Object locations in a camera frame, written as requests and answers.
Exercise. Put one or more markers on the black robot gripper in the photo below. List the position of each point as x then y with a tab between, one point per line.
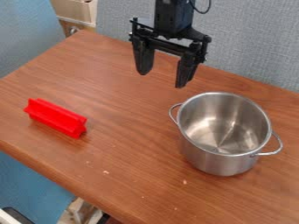
170	34

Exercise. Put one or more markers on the red plastic block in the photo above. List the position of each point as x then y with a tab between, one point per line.
56	117

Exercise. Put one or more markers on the stainless steel pot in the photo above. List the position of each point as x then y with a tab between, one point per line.
226	130

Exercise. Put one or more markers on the black and white floor object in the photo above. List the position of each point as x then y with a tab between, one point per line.
9	216

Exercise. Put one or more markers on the beige wooden shelf unit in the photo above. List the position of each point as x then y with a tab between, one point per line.
77	14

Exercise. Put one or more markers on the wooden table leg frame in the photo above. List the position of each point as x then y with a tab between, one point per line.
80	213

